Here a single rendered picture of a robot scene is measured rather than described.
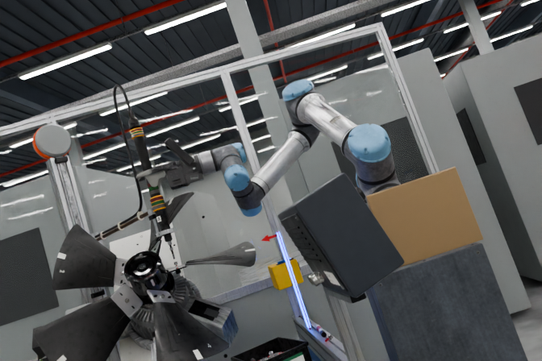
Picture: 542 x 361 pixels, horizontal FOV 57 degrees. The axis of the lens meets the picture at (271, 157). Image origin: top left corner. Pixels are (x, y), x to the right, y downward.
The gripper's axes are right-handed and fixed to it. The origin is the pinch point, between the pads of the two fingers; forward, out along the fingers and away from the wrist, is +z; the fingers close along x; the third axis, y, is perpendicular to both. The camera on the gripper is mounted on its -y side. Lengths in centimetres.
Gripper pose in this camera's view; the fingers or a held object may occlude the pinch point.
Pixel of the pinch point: (140, 176)
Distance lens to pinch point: 172.1
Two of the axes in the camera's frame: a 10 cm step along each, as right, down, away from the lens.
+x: -1.0, 1.8, 9.8
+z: -9.5, 2.9, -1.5
